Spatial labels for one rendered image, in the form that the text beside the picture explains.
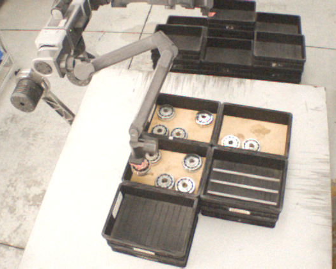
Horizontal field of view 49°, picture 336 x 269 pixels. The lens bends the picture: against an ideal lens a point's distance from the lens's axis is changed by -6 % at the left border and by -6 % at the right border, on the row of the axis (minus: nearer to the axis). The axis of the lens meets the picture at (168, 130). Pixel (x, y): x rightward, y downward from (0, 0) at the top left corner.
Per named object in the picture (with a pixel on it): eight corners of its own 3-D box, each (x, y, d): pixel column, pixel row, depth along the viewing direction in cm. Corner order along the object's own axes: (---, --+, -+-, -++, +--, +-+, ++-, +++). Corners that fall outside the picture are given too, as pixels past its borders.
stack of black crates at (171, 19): (164, 54, 356) (161, 35, 338) (170, 33, 373) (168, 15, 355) (207, 57, 349) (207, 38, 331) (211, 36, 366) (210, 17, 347)
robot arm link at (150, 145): (136, 122, 178) (130, 128, 171) (160, 125, 177) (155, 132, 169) (134, 145, 183) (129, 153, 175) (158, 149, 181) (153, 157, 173)
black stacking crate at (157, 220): (105, 244, 185) (100, 236, 176) (124, 192, 202) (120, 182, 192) (184, 263, 177) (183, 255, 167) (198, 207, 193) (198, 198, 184)
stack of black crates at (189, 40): (155, 86, 334) (148, 47, 297) (162, 62, 351) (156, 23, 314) (201, 90, 326) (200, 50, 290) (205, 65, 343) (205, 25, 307)
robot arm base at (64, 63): (66, 65, 178) (59, 46, 168) (82, 66, 176) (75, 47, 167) (60, 79, 173) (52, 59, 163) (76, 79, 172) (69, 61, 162)
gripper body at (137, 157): (148, 148, 188) (146, 139, 181) (141, 166, 182) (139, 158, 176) (135, 145, 189) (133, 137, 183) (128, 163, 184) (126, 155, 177)
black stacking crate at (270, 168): (200, 207, 193) (199, 197, 184) (212, 158, 209) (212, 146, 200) (278, 221, 184) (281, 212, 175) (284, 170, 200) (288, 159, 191)
